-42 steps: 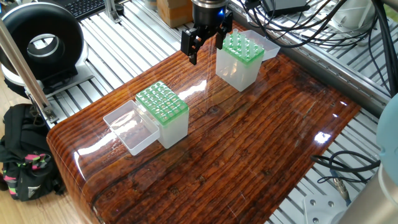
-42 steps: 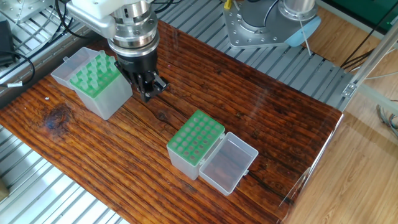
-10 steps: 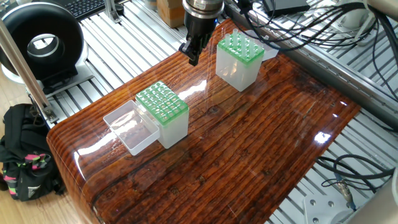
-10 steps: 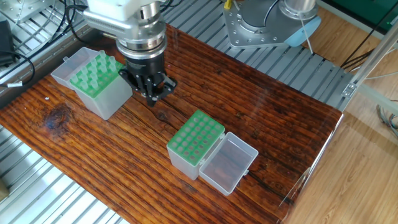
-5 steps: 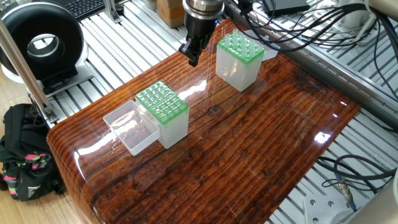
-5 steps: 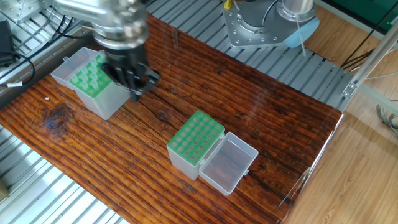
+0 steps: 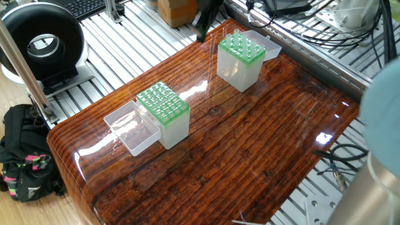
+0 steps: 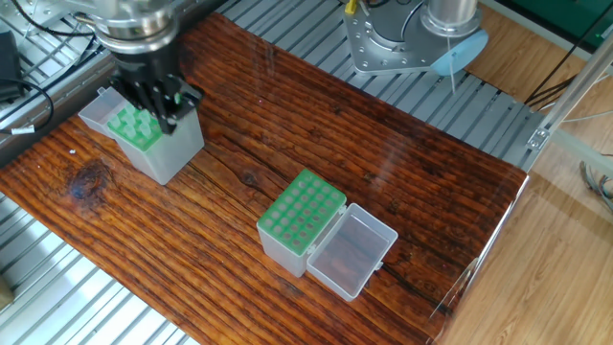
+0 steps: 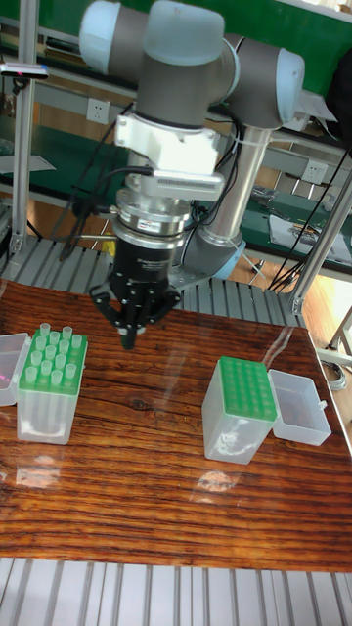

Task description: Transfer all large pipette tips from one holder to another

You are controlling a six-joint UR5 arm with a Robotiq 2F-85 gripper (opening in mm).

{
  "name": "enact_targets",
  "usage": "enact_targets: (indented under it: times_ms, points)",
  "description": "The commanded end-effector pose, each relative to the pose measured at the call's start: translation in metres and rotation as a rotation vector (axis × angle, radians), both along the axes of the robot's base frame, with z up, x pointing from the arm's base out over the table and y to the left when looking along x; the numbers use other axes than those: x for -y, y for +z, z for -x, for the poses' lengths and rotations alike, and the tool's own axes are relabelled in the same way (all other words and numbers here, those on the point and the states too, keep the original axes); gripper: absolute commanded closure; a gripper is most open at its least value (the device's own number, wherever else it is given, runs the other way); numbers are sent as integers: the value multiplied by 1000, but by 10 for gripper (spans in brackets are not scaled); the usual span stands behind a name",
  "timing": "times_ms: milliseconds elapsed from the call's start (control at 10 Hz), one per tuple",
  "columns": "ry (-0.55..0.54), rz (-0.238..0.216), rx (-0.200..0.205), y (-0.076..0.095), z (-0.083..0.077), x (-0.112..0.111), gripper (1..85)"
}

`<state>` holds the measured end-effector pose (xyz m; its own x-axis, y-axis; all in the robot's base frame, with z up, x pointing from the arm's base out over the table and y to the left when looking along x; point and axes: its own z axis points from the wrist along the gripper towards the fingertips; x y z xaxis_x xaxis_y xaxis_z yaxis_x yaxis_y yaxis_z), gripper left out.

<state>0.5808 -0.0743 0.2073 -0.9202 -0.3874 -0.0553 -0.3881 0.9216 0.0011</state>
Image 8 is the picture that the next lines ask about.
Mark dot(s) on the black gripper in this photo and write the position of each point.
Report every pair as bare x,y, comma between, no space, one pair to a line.
148,77

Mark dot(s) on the clear tip box with tips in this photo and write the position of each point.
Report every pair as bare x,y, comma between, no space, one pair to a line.
172,153

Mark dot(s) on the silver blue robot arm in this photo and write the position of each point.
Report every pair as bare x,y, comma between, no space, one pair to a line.
134,19

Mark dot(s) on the black electronic box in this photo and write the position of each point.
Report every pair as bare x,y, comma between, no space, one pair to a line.
8,62

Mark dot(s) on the clear tip box green rack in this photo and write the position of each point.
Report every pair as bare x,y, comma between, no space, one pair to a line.
287,251

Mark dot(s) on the silver robot mounting plate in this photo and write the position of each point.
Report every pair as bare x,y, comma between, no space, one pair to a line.
369,48

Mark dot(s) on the glossy brown wooden board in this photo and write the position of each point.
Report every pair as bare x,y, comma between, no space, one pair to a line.
383,172

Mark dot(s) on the aluminium frame post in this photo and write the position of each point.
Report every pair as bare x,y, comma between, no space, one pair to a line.
565,105

